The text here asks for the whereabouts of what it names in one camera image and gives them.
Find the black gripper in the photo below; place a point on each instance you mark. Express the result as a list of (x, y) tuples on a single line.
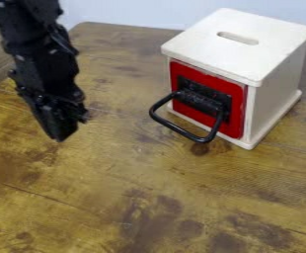
[(44, 75)]

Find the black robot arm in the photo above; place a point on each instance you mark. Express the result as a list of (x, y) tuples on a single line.
[(31, 20)]

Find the red drawer front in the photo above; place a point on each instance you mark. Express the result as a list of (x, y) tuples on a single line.
[(219, 91)]

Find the white wooden box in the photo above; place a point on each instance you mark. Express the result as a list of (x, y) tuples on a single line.
[(255, 51)]

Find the black metal drawer handle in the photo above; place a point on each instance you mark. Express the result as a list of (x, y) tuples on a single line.
[(200, 98)]

